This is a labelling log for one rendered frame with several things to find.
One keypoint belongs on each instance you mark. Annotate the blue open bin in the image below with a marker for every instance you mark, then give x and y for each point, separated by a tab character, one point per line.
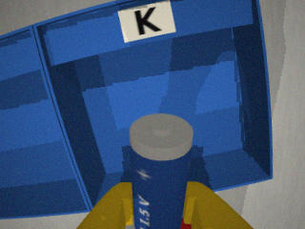
217	80

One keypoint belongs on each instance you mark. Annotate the blue aa battery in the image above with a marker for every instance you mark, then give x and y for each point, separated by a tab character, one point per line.
160	152

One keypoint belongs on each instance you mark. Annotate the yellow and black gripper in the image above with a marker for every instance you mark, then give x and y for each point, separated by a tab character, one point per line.
203	209

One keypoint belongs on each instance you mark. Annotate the red battery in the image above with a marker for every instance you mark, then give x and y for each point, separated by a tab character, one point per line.
185	226

